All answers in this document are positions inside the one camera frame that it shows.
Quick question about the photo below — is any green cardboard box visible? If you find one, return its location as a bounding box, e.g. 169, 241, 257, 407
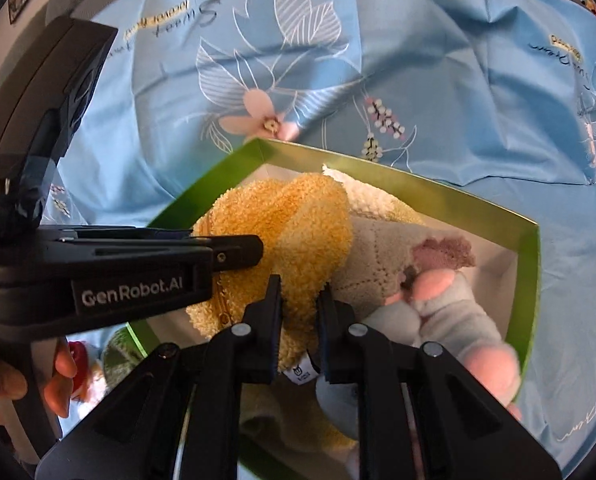
125, 139, 542, 480

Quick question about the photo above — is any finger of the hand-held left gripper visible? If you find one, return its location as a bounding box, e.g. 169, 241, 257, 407
190, 227, 265, 274

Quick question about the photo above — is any red white sock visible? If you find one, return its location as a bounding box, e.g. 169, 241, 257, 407
68, 341, 106, 403

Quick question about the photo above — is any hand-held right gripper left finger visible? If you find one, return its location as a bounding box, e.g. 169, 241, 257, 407
35, 274, 285, 480

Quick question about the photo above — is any blue floral bed sheet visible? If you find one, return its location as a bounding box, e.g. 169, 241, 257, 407
43, 0, 596, 480

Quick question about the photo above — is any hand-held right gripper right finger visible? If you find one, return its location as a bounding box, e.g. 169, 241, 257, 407
315, 282, 563, 480

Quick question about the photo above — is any light blue pink sock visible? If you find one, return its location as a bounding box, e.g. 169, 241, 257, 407
315, 269, 523, 441

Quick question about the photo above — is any yellow fluffy cloth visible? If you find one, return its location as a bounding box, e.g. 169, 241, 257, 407
185, 172, 356, 461

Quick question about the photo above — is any green towel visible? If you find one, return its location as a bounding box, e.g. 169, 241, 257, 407
100, 332, 146, 391

